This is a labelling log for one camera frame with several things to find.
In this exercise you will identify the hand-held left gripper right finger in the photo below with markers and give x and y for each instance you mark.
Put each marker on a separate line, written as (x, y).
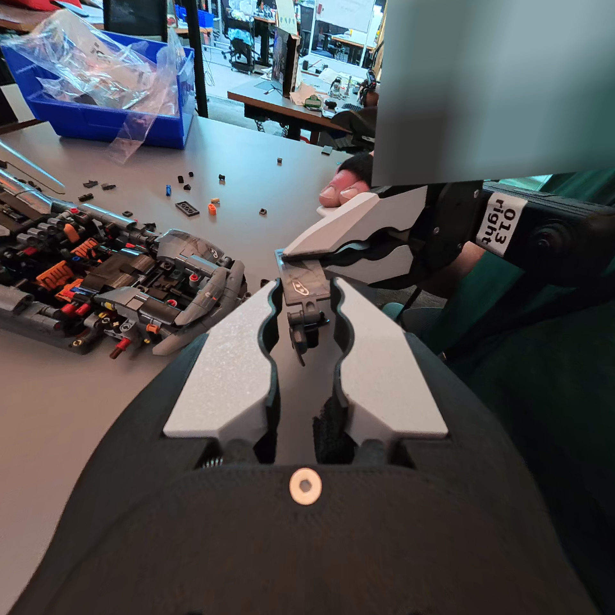
(394, 384)

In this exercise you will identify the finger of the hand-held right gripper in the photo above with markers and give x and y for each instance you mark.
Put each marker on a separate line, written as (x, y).
(355, 216)
(389, 264)

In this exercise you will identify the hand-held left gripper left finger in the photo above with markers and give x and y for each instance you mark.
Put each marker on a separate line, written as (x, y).
(221, 384)

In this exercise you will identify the grey toy brick car model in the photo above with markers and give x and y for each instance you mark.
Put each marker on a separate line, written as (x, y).
(120, 278)

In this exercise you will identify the person's right forearm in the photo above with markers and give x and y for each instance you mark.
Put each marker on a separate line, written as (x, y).
(461, 269)

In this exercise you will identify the person's right hand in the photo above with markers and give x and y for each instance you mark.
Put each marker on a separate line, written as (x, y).
(341, 192)

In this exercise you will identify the wooden-edged office desk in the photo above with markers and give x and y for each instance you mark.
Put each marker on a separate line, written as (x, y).
(274, 103)

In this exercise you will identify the orange toy brick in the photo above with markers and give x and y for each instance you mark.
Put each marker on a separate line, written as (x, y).
(212, 208)

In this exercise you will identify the person's green shirt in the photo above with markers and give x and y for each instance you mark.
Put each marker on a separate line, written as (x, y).
(552, 384)

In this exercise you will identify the small dark cardboard box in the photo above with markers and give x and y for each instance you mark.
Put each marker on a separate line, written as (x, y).
(288, 62)

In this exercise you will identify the printed black toy tile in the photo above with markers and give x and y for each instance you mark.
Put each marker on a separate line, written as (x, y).
(187, 208)

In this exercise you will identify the whiteboard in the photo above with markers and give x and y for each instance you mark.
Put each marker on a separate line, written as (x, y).
(346, 9)

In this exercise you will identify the white poster board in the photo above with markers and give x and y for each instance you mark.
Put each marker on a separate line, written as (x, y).
(286, 17)

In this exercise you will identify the scattered small black toy bricks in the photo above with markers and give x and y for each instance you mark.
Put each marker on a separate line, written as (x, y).
(89, 196)

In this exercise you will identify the black office chair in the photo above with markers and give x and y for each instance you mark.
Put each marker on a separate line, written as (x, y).
(134, 17)

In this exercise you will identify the blue bin with bags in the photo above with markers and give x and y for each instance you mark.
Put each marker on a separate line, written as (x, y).
(86, 62)

